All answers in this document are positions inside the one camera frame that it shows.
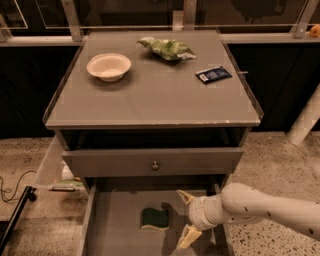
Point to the orange fruit on ledge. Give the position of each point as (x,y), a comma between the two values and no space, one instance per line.
(315,31)

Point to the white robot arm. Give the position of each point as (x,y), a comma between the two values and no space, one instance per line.
(238,203)

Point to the closed top drawer with knob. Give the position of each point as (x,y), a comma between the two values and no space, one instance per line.
(152,162)

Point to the green and yellow sponge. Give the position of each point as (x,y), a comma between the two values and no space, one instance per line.
(155,219)

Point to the dark blue snack packet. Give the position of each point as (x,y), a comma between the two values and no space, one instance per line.
(213,74)

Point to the white pole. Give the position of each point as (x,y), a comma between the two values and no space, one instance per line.
(306,120)

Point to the white bowl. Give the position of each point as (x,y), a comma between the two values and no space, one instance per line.
(109,67)

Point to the black stand leg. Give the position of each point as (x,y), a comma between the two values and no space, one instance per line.
(7,227)

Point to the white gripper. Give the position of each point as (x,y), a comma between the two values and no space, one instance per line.
(197,212)

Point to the grey drawer cabinet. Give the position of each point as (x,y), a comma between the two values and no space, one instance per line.
(156,104)

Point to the open middle drawer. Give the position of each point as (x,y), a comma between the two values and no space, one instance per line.
(112,223)

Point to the metal railing frame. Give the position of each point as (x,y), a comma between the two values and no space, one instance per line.
(68,22)

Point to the clear plastic bin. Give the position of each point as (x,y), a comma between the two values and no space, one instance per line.
(53,174)

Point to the crumpled green chip bag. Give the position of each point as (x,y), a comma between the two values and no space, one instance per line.
(168,49)

